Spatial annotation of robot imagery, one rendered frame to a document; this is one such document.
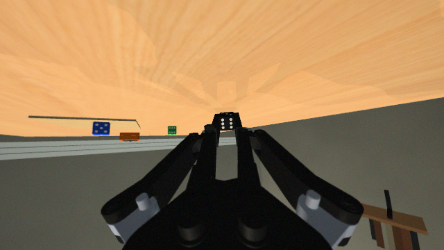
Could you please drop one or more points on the blue die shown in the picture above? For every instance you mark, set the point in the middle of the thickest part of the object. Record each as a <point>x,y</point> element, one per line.
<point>101,128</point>

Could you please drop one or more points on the orange digital multimeter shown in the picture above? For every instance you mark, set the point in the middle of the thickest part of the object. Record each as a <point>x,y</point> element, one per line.
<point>129,136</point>

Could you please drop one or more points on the green die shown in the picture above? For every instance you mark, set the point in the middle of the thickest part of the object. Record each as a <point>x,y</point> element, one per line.
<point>172,130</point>

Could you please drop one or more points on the black die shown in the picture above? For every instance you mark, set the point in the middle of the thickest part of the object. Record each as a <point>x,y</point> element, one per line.
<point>226,121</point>

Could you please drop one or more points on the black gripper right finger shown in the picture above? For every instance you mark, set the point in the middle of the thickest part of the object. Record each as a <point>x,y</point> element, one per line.
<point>331,211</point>

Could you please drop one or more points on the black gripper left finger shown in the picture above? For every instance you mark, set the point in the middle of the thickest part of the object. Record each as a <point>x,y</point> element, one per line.
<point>133,207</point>

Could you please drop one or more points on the tan textured mat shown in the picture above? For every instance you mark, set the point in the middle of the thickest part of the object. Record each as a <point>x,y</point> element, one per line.
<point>86,122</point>

